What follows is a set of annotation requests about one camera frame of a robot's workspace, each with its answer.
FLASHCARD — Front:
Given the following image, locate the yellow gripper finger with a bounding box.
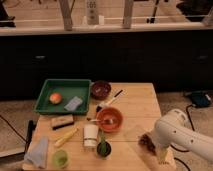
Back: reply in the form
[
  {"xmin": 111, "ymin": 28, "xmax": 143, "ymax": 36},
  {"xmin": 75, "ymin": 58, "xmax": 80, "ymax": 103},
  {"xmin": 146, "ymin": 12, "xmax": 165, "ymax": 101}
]
[{"xmin": 156, "ymin": 148, "xmax": 168, "ymax": 163}]

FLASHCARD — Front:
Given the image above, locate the dark grape bunch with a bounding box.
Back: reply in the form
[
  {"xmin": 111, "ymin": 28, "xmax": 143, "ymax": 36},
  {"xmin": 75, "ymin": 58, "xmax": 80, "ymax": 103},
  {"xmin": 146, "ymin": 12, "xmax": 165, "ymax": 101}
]
[{"xmin": 139, "ymin": 134, "xmax": 156, "ymax": 155}]

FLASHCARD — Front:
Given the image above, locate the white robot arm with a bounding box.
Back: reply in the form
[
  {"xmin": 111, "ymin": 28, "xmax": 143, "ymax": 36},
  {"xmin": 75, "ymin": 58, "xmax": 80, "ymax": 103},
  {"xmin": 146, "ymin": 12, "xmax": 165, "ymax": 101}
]
[{"xmin": 151, "ymin": 109, "xmax": 213, "ymax": 163}]

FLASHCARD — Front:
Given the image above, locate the orange bowl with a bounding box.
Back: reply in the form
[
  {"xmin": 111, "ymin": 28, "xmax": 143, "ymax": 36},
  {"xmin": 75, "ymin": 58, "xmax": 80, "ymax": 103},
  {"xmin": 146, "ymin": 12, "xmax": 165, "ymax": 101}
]
[{"xmin": 96, "ymin": 107, "xmax": 123, "ymax": 133}]

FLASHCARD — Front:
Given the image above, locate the purple bowl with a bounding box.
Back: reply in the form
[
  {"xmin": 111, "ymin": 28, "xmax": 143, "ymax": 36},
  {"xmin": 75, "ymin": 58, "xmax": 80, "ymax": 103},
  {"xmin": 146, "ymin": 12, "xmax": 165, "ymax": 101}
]
[{"xmin": 91, "ymin": 80, "xmax": 111, "ymax": 100}]

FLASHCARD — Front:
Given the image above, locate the small potted cactus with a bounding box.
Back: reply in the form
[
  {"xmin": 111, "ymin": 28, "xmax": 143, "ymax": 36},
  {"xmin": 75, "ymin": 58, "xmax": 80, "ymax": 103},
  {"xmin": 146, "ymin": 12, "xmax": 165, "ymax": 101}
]
[{"xmin": 97, "ymin": 137, "xmax": 111, "ymax": 157}]

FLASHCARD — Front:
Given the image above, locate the metal spoon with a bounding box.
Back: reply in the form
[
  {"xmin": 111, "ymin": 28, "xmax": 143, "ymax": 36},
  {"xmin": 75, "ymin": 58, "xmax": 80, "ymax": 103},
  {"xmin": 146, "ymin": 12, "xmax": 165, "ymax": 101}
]
[{"xmin": 87, "ymin": 118, "xmax": 113, "ymax": 124}]

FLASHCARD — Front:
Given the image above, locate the dark object on floor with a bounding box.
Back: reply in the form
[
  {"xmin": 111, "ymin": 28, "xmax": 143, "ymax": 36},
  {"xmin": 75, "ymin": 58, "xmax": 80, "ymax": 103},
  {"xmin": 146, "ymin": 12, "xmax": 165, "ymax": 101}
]
[{"xmin": 186, "ymin": 91, "xmax": 211, "ymax": 108}]

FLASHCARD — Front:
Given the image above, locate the white cup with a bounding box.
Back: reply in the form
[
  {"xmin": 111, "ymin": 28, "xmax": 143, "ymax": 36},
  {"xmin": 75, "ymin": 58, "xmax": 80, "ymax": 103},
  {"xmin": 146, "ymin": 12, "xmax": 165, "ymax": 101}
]
[{"xmin": 83, "ymin": 124, "xmax": 99, "ymax": 148}]

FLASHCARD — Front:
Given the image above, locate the black white brush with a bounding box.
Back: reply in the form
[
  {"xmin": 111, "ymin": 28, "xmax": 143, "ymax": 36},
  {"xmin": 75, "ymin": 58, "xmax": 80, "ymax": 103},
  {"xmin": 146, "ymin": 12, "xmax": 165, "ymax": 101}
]
[{"xmin": 96, "ymin": 90, "xmax": 123, "ymax": 112}]

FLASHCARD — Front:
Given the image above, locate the blue sponge in tray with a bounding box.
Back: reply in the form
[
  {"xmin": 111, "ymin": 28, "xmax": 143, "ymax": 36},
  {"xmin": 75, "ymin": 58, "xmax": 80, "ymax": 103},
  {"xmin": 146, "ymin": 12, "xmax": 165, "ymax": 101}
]
[{"xmin": 64, "ymin": 96, "xmax": 83, "ymax": 111}]

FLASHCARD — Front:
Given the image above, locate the green plastic cup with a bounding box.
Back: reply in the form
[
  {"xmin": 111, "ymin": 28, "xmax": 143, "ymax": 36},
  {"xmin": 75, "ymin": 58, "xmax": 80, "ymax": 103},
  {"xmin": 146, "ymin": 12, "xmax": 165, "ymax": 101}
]
[{"xmin": 52, "ymin": 150, "xmax": 68, "ymax": 169}]

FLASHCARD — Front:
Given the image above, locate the wooden block brush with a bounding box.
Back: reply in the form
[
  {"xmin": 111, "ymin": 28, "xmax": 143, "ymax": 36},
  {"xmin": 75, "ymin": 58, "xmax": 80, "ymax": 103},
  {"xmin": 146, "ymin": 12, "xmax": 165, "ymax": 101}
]
[{"xmin": 51, "ymin": 115, "xmax": 74, "ymax": 130}]

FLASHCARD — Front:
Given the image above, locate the green plastic tray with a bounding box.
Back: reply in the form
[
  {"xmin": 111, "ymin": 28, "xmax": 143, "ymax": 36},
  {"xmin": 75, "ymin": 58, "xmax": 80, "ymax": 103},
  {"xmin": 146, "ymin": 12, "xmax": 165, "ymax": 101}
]
[{"xmin": 35, "ymin": 79, "xmax": 91, "ymax": 115}]

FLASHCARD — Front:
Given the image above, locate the orange peach fruit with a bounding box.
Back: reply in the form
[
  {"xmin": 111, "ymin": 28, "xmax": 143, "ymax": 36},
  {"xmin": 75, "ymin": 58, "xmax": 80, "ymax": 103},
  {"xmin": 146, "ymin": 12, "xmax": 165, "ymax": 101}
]
[{"xmin": 49, "ymin": 92, "xmax": 62, "ymax": 105}]

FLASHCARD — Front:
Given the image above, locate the blue folded cloth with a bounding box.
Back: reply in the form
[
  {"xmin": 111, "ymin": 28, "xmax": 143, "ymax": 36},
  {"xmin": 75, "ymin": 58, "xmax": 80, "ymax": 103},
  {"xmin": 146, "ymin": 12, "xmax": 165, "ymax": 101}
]
[{"xmin": 24, "ymin": 137, "xmax": 49, "ymax": 169}]

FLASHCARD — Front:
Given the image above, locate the black cable right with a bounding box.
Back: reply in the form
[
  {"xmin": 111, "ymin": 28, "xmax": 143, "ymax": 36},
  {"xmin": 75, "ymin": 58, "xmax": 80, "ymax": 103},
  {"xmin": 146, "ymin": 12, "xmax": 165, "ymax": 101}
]
[{"xmin": 170, "ymin": 104, "xmax": 198, "ymax": 154}]

